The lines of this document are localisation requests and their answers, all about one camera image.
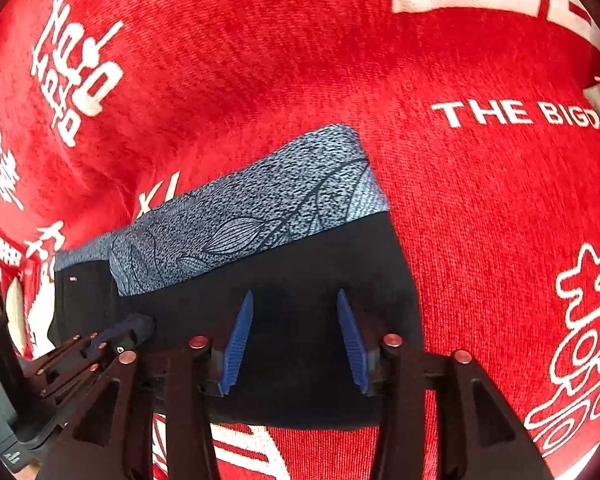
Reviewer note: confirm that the cream white cloth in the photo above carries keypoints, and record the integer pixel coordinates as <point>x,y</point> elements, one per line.
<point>15,310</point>

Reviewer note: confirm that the red printed blanket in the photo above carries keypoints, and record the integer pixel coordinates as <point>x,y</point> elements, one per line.
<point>280,60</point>

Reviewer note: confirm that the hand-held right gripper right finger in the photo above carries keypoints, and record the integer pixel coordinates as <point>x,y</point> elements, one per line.
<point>354,345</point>

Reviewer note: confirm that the black pants with blue-grey stripe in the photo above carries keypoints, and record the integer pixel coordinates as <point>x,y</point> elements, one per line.
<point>305,270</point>

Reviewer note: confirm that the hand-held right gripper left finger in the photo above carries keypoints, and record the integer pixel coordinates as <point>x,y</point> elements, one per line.
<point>237,345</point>

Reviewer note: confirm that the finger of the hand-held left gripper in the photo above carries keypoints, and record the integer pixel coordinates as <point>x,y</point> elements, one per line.
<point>127,327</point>
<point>80,370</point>

